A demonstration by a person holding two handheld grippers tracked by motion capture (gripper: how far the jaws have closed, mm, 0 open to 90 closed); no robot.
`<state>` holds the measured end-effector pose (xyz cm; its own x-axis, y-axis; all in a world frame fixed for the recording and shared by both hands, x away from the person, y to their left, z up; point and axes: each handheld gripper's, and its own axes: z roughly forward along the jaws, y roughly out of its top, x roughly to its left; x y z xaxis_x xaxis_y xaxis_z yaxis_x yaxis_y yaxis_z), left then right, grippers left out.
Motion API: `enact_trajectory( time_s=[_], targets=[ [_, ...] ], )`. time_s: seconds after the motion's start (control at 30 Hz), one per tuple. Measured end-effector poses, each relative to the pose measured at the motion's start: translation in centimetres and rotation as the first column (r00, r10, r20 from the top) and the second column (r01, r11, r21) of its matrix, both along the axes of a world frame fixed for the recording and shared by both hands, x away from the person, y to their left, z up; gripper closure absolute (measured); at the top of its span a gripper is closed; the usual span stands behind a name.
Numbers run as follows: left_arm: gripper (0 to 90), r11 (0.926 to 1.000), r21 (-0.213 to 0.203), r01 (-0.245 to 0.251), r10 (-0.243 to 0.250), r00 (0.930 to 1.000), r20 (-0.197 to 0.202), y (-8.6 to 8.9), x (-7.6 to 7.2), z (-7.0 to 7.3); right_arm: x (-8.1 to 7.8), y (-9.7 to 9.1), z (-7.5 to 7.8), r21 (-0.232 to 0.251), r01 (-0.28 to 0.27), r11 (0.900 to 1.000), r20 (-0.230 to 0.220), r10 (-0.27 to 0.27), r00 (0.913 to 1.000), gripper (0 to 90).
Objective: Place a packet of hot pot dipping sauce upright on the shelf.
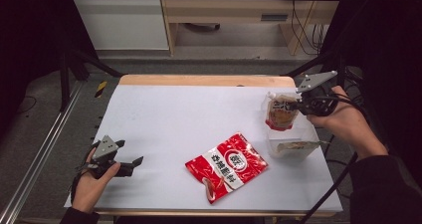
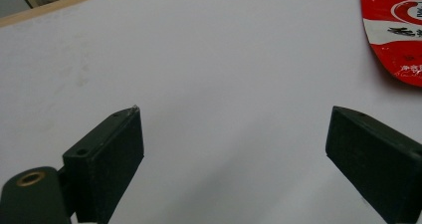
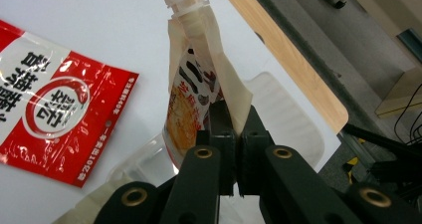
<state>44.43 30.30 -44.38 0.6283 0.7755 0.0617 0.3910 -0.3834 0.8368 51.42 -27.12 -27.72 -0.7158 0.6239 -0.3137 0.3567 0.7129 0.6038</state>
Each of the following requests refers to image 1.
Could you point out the clear plastic container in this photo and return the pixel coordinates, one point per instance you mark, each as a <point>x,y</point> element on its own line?
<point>307,132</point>

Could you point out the person's right hand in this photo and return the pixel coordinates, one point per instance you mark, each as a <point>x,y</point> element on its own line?
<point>348,124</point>

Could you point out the aluminium rail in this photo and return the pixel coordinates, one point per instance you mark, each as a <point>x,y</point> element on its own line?
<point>40,157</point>

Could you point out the wooden table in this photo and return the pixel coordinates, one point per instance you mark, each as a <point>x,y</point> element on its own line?
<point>199,80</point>

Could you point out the person's left hand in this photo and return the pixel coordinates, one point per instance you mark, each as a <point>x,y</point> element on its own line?
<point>88,190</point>

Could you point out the light wooden desk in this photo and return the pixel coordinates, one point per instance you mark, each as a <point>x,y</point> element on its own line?
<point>225,10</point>

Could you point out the white cabinet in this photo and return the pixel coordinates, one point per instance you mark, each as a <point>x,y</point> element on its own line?
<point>122,25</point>

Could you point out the spouted sauce pouch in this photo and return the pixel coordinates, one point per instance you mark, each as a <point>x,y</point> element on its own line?
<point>280,116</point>

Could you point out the black metal stand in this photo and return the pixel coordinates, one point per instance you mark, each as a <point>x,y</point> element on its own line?
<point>312,64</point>
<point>64,84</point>

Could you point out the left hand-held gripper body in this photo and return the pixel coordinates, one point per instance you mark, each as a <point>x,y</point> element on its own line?
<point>104,149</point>

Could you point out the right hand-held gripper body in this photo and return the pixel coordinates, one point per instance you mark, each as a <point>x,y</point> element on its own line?
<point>316,101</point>

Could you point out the white paper sheet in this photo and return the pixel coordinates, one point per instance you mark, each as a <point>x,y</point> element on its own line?
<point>185,111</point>

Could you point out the black curtain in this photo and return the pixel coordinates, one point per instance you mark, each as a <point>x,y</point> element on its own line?
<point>30,35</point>
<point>388,68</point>

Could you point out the red and white snack packet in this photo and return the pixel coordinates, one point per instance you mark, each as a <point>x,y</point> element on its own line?
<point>229,166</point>

